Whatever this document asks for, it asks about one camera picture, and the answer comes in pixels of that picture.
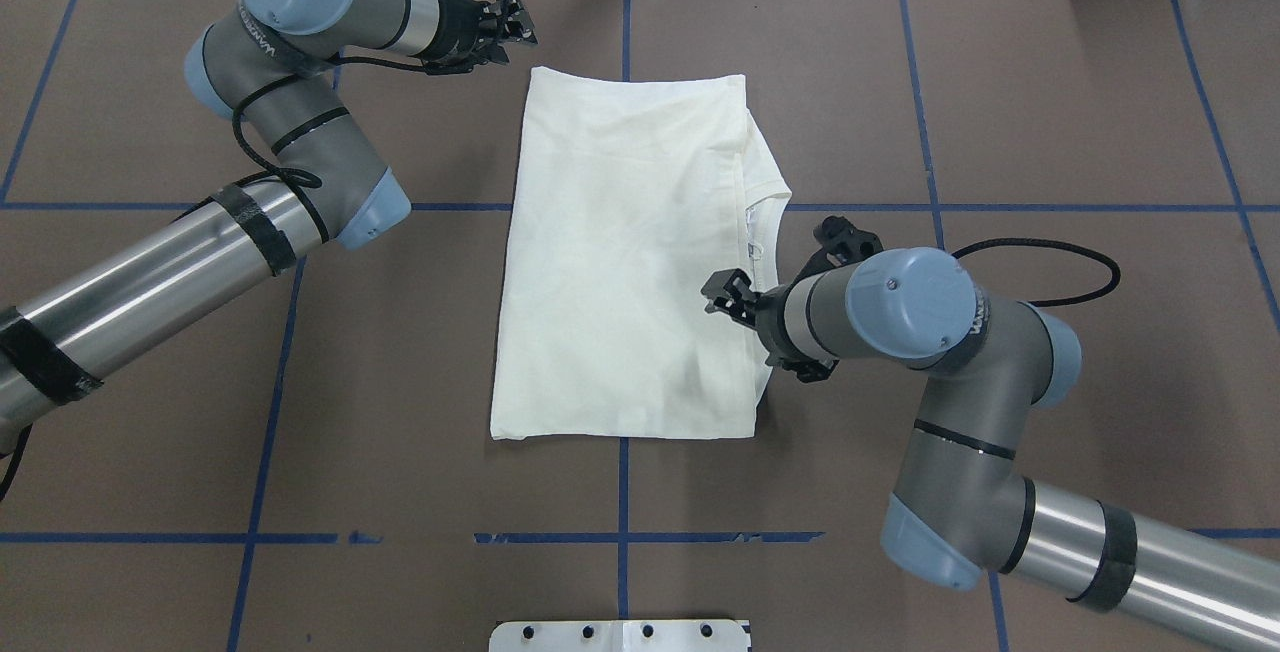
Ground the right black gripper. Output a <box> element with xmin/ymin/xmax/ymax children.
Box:
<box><xmin>701</xmin><ymin>270</ymin><xmax>838</xmax><ymax>383</ymax></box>

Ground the white central mounting post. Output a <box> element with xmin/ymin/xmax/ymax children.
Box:
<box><xmin>488</xmin><ymin>619</ymin><xmax>754</xmax><ymax>651</ymax></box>

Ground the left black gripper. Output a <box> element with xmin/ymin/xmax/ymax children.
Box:
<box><xmin>424</xmin><ymin>0</ymin><xmax>539</xmax><ymax>76</ymax></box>

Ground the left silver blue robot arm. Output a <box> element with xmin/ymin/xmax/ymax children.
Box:
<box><xmin>1</xmin><ymin>0</ymin><xmax>538</xmax><ymax>459</ymax></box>

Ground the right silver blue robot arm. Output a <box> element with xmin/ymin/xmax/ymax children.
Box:
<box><xmin>701</xmin><ymin>247</ymin><xmax>1279</xmax><ymax>651</ymax></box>

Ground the cream long sleeve shirt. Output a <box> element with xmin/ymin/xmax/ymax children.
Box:
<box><xmin>490</xmin><ymin>67</ymin><xmax>792</xmax><ymax>441</ymax></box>

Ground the right black camera cable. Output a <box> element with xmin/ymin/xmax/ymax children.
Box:
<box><xmin>950</xmin><ymin>238</ymin><xmax>1121</xmax><ymax>309</ymax></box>

